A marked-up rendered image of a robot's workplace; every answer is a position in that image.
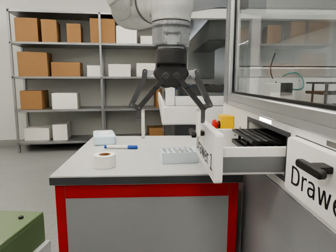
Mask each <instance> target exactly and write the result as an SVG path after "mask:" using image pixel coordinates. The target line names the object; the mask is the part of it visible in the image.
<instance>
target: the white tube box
mask: <svg viewBox="0 0 336 252"><path fill-rule="evenodd" d="M176 148H178V149H179V152H176ZM181 148H184V147H160V148H159V158H160V160H161V162H162V164H184V163H198V160H199V156H198V155H197V153H196V149H195V148H194V147H193V146H188V147H187V150H184V152H181Z"/></svg>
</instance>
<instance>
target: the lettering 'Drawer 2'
mask: <svg viewBox="0 0 336 252"><path fill-rule="evenodd" d="M294 169H295V170H296V171H297V174H298V180H297V183H296V184H295V183H293V172H294ZM304 180H305V181H307V179H306V178H304V177H303V176H302V180H301V191H303V182H304ZM299 182H300V173H299V171H298V169H297V168H296V167H295V166H293V165H292V172H291V184H293V185H294V186H298V185H299ZM308 183H309V184H312V186H313V189H312V188H310V187H308V188H307V195H308V197H309V198H312V199H313V200H314V199H315V186H314V184H313V183H312V182H311V181H309V182H308ZM309 190H311V191H313V194H312V196H310V195H309ZM331 196H332V195H330V194H329V197H328V200H327V203H326V192H325V191H324V190H323V192H322V196H321V197H320V188H319V187H318V202H319V205H322V201H323V197H324V206H325V209H326V210H328V206H329V203H330V199H331ZM335 208H336V200H335V201H334V202H333V213H334V215H335V217H336V211H335Z"/></svg>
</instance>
